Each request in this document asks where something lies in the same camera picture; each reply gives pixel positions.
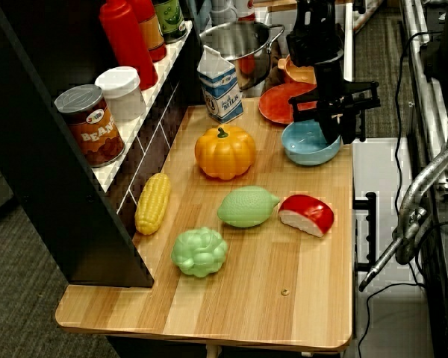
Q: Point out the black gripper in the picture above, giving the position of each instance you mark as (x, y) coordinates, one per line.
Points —
(328, 82)

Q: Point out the light blue bowl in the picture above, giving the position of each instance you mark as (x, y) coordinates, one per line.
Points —
(306, 153)

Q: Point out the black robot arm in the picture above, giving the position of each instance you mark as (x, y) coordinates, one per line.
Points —
(313, 37)

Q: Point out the small orange toy pot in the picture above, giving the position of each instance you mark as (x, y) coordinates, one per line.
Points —
(298, 74)

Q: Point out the red round plate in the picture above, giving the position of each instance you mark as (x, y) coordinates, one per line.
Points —
(276, 104)

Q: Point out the red white toy cheese wedge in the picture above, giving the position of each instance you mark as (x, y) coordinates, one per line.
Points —
(310, 210)

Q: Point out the grey metal clamp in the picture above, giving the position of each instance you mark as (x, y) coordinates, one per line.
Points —
(414, 194)

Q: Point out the stainless steel pot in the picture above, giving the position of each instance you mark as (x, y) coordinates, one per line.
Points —
(254, 67)

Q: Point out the orange toy pumpkin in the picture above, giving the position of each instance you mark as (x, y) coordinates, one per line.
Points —
(224, 153)

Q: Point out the blue white milk carton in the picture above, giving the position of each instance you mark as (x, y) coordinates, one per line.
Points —
(220, 97)

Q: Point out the green toy lemon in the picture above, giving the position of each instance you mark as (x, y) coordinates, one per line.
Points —
(244, 207)

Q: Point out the white red toy container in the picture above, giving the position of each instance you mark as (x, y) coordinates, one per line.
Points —
(245, 9)

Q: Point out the white curved faucet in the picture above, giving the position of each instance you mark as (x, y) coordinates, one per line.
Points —
(222, 11)

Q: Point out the small brass screw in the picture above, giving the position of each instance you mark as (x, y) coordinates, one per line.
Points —
(284, 292)

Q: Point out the green toy grape bunch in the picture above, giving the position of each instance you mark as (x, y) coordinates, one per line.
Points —
(198, 251)

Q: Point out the green peas toy can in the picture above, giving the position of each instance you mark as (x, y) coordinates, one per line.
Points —
(170, 18)

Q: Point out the yellow toy corn cob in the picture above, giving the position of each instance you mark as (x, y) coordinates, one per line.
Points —
(153, 203)

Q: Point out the red bottle with label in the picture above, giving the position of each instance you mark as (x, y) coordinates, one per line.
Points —
(151, 33)

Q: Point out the white lidded jar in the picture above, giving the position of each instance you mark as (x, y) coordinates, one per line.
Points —
(121, 97)

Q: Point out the plain red ketchup bottle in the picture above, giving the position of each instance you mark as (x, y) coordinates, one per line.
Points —
(128, 44)

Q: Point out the brown beans toy can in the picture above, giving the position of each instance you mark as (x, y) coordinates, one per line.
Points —
(93, 138)

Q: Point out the black kitchen shelf unit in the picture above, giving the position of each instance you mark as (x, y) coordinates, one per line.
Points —
(41, 186)

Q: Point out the aluminium frame rail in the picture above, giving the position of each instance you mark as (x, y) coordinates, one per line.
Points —
(414, 56)

